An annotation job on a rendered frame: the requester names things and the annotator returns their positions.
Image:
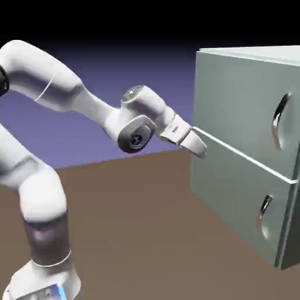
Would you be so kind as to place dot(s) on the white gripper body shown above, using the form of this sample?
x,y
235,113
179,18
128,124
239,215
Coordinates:
x,y
193,141

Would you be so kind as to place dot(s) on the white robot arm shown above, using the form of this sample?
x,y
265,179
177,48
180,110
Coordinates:
x,y
58,82

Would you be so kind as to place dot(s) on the grey-green painted cabinet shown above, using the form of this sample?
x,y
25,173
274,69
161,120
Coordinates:
x,y
236,150

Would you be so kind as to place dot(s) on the large grey-green cabinet door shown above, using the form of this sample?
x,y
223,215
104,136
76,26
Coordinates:
x,y
236,98

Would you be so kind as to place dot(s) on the small grey-green cabinet door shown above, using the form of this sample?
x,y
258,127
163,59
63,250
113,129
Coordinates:
x,y
234,201

